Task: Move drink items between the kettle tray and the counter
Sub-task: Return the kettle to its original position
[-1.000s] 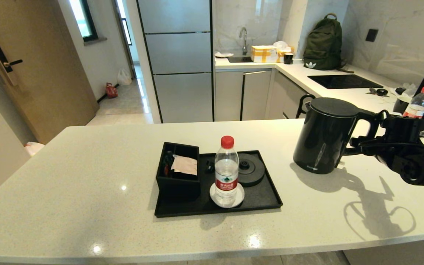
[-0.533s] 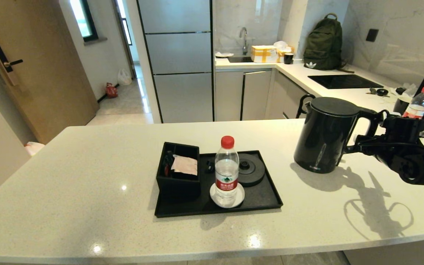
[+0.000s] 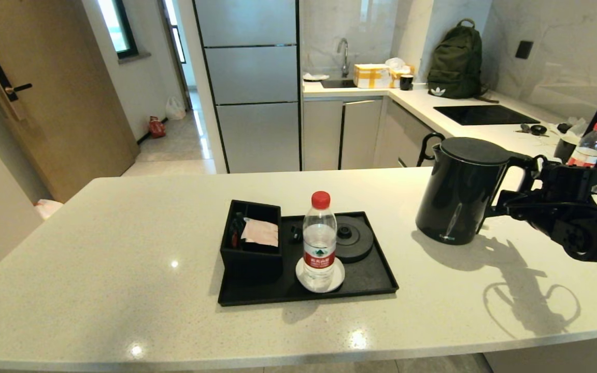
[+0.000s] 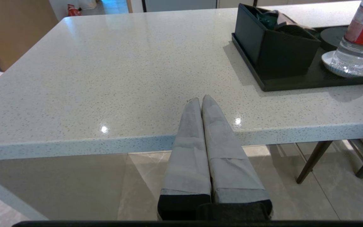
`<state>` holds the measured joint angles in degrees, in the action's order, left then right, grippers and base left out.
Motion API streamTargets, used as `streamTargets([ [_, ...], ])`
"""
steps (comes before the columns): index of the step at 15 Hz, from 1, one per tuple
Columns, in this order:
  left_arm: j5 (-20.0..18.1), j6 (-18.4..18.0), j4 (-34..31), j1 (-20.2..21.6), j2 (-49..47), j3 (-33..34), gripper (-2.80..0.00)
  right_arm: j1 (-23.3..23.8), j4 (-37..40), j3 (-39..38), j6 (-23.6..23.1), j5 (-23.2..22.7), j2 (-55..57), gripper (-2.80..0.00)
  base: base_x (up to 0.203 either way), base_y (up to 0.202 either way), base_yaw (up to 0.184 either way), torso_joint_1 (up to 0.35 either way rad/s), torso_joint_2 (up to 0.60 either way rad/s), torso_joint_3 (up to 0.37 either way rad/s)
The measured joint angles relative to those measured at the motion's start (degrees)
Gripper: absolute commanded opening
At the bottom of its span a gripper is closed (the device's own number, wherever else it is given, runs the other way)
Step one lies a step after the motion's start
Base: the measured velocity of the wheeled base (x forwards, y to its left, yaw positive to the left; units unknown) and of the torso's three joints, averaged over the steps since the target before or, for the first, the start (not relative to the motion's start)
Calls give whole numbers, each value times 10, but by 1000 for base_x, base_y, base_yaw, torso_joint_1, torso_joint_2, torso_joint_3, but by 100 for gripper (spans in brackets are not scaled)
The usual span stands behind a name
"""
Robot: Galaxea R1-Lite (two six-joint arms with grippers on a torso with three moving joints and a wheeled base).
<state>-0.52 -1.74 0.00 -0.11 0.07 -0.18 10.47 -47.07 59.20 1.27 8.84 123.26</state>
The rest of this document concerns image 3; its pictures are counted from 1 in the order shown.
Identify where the white trash bag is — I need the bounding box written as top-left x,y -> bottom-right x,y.
34,199 -> 64,220

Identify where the black organizer box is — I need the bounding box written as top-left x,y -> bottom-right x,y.
220,199 -> 282,280

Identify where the black serving tray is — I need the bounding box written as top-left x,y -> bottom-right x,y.
218,211 -> 399,306

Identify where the dark green backpack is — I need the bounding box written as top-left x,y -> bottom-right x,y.
427,19 -> 499,103

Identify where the chrome kitchen faucet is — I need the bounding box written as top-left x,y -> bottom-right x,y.
337,37 -> 350,78

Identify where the black mug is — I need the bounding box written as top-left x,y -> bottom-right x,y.
553,136 -> 579,162

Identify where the black induction cooktop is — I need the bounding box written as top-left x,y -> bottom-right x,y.
433,105 -> 541,126

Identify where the dark framed window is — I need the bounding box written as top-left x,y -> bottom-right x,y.
96,0 -> 138,59

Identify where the black round kettle base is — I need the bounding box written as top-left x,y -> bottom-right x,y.
334,215 -> 374,263

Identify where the brown wooden door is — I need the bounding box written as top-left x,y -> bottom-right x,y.
0,0 -> 139,204

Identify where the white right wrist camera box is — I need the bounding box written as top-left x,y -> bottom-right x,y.
533,154 -> 556,179

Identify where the white plastic bag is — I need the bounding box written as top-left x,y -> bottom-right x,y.
165,95 -> 187,121

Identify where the white box with yellow tape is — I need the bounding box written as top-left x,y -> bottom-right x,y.
353,64 -> 392,89

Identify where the silver refrigerator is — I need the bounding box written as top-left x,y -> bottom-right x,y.
193,0 -> 302,174

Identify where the grey kitchen base cabinet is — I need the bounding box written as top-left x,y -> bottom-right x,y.
303,97 -> 436,171

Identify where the plain red cap water bottle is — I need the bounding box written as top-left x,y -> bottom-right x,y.
567,122 -> 597,169

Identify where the black electric kettle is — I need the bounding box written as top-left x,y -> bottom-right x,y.
416,137 -> 537,246

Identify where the crumpled clear plastic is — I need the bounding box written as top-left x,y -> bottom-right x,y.
563,117 -> 589,139

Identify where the water bottle with mountain logo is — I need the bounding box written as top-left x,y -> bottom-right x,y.
302,191 -> 337,291

